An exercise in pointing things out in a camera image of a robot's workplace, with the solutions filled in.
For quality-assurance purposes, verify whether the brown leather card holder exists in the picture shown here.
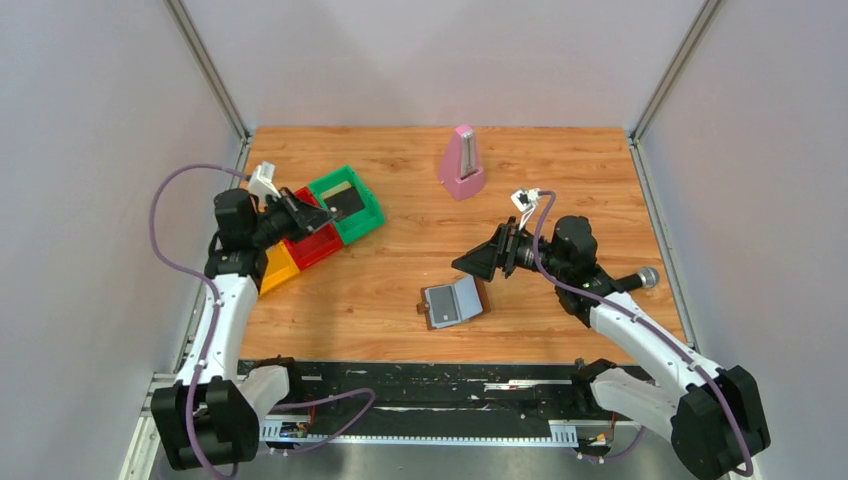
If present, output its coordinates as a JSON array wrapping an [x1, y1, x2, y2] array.
[[416, 275, 491, 330]]

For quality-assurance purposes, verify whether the black striped card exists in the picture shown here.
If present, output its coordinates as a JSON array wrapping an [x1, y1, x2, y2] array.
[[325, 188, 366, 221]]

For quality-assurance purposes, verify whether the grey card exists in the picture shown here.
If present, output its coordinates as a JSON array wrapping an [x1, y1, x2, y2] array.
[[426, 285, 460, 329]]

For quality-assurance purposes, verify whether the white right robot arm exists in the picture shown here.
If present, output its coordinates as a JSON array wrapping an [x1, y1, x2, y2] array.
[[452, 216, 771, 479]]

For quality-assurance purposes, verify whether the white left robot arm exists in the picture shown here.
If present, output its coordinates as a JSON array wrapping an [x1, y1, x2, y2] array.
[[151, 188, 334, 471]]

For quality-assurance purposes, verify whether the red plastic bin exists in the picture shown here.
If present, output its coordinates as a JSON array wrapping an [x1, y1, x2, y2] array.
[[283, 222, 345, 270]]

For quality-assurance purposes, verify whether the green plastic bin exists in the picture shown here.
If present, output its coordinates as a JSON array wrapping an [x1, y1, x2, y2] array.
[[308, 165, 386, 245]]

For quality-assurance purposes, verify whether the yellow plastic bin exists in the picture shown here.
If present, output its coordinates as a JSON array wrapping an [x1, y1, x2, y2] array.
[[259, 242, 300, 296]]

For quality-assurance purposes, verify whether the black microphone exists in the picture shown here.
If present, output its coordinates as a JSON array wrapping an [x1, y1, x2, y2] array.
[[615, 266, 661, 292]]

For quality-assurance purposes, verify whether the pink metronome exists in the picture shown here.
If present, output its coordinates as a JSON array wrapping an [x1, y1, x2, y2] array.
[[437, 124, 485, 201]]

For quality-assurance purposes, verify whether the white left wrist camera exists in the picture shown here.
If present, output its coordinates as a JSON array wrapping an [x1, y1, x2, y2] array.
[[247, 162, 281, 204]]

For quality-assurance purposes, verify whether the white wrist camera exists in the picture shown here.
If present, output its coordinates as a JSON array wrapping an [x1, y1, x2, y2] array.
[[510, 188, 540, 231], [247, 162, 281, 204]]

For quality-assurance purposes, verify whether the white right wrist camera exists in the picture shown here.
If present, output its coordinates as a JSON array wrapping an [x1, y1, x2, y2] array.
[[510, 188, 540, 231]]

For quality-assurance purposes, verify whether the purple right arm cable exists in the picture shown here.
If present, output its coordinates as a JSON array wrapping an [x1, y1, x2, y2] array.
[[531, 190, 757, 478]]

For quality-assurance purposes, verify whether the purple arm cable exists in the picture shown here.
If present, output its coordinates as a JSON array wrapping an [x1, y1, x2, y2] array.
[[148, 163, 376, 480], [531, 190, 757, 478]]

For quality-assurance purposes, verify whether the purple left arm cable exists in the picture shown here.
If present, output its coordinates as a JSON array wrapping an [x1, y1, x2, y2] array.
[[148, 163, 376, 480]]

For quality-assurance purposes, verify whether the black mounting rail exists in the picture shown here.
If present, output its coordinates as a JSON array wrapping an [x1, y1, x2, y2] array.
[[142, 360, 637, 448]]

